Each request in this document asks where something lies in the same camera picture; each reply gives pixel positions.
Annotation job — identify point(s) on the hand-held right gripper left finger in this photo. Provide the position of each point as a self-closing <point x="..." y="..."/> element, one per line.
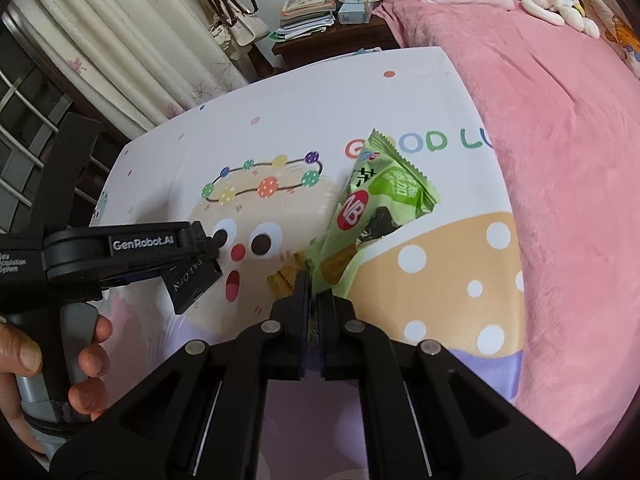
<point x="300" y="320"/>

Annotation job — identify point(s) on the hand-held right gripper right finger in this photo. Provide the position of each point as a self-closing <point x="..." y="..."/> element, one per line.
<point x="327" y="330"/>

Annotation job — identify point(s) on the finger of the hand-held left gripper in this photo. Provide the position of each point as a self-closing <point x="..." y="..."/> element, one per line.
<point x="140" y="276"/>
<point x="200" y="242"/>

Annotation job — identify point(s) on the black card box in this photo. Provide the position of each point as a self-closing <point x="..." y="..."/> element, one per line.
<point x="192" y="285"/>

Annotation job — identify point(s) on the green snack wrapper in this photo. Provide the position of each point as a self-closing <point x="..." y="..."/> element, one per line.
<point x="395" y="185"/>

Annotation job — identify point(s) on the person's left hand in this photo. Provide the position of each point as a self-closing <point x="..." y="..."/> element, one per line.
<point x="20" y="352"/>

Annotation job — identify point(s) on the metal window grille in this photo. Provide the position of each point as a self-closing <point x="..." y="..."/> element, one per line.
<point x="25" y="110"/>

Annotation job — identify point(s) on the beige handbag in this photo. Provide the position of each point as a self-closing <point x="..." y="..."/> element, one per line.
<point x="242" y="30"/>

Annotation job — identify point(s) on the cream curtain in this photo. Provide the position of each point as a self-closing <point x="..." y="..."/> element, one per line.
<point x="125" y="35"/>

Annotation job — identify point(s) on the wooden nightstand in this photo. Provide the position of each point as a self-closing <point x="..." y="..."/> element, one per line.
<point x="325" y="47"/>

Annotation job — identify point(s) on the stack of papers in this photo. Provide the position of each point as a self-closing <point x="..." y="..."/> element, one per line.
<point x="305" y="17"/>

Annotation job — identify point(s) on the light blue box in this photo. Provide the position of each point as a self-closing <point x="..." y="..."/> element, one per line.
<point x="354" y="12"/>

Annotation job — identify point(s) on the pink bed blanket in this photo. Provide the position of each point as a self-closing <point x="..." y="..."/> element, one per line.
<point x="575" y="160"/>

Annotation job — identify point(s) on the rolled bear print blanket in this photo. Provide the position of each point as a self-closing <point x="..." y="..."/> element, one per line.
<point x="620" y="35"/>

